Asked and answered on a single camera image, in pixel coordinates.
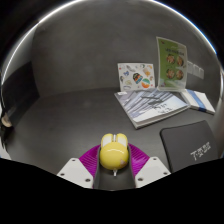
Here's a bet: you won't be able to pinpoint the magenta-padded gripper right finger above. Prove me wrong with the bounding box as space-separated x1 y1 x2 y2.
128 143 172 189

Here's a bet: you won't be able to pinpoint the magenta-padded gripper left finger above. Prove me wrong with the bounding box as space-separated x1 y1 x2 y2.
56 144 102 189

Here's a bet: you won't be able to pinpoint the yellow computer mouse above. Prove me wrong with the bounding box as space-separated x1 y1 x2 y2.
99 132 130 177

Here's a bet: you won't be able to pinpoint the black mouse pad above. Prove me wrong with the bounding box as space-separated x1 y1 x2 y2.
159 119 221 174

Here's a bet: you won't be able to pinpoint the grey striped book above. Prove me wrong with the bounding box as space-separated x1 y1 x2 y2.
113 87 191 130

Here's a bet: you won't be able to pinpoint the white book with blue band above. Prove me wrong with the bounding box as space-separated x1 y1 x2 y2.
179 88 217 116

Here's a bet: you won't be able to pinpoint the white sticker sheet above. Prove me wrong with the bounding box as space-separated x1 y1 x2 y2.
117 62 156 93

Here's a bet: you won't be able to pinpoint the black chair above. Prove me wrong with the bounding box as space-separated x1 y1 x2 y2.
0 111 14 129

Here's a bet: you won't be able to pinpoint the green menu sign stand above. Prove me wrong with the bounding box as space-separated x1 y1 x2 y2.
155 36 189 92

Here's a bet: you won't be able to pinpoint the white wall plates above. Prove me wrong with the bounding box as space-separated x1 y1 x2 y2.
186 60 205 80

